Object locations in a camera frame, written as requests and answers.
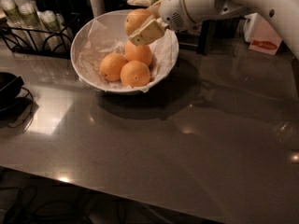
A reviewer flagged black bowl on stand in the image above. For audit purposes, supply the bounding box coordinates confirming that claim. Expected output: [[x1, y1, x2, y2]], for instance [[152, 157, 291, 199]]
[[0, 72, 34, 128]]

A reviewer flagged paper cup stack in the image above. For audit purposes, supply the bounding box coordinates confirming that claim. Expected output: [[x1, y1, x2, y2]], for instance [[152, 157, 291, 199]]
[[0, 0, 22, 26], [38, 10, 64, 53], [19, 3, 40, 29]]

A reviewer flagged white bowl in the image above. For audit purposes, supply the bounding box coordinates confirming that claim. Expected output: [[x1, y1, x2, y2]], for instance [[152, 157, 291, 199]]
[[70, 9, 180, 96]]

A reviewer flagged white appliance with bowls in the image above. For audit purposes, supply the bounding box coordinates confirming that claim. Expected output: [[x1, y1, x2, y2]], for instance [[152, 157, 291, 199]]
[[243, 13, 260, 43]]

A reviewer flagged paper cup stack middle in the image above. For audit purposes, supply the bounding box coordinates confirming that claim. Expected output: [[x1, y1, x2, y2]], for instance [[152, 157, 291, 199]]
[[19, 3, 40, 29]]

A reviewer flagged white paper liner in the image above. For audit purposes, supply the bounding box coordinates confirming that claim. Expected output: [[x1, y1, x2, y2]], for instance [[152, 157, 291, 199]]
[[75, 15, 175, 93]]

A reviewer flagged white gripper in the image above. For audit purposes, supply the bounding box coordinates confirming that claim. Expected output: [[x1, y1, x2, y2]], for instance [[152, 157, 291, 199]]
[[129, 0, 224, 46]]

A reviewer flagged paper cup stack left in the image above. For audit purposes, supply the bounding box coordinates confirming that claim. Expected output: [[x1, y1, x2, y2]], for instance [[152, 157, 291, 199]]
[[0, 0, 22, 26]]

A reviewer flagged orange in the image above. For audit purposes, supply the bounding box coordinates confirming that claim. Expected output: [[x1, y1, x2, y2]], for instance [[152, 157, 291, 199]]
[[99, 53, 127, 82], [121, 61, 150, 88], [124, 8, 152, 35], [124, 40, 152, 66]]

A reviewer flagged paper cup stack right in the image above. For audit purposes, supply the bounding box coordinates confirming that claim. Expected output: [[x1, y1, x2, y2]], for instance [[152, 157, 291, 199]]
[[38, 10, 64, 53]]

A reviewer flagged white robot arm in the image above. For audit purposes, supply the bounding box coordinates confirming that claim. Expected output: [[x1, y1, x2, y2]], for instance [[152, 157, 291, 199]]
[[129, 0, 299, 59]]

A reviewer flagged white red card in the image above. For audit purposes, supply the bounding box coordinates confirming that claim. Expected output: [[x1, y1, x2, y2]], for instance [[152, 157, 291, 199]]
[[249, 20, 282, 55]]

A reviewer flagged white tall cup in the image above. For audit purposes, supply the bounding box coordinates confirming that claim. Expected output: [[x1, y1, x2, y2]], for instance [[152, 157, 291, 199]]
[[86, 0, 107, 19]]

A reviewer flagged black wire cup rack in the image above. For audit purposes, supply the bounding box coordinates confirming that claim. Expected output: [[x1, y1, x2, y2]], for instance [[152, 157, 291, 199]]
[[0, 13, 79, 59]]

